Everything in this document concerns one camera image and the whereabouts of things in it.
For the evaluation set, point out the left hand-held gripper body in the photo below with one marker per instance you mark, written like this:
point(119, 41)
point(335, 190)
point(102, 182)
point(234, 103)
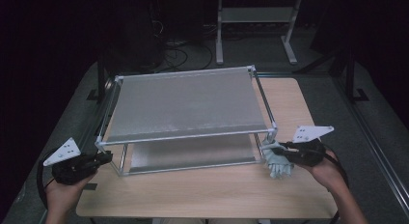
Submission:
point(72, 169)

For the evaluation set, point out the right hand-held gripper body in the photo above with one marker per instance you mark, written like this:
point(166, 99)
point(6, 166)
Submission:
point(305, 153)

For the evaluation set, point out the pale green cleaning cloth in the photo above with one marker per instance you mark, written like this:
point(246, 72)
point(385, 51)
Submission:
point(278, 166)

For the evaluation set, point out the two-tier metal frame rack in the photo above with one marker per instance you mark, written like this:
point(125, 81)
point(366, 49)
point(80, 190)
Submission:
point(186, 101)

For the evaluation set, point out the person's left hand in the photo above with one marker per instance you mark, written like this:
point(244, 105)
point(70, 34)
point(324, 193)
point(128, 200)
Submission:
point(62, 198)

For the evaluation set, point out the person's right hand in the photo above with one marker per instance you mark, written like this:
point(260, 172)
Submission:
point(331, 174)

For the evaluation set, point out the black tape strip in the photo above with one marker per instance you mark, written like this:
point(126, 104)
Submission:
point(91, 186)

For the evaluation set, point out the black upright stand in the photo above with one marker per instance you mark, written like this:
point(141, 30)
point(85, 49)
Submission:
point(350, 76)
point(101, 72)

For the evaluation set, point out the metal floor rail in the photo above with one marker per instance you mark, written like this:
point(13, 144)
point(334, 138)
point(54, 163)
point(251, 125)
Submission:
point(80, 146)
point(379, 153)

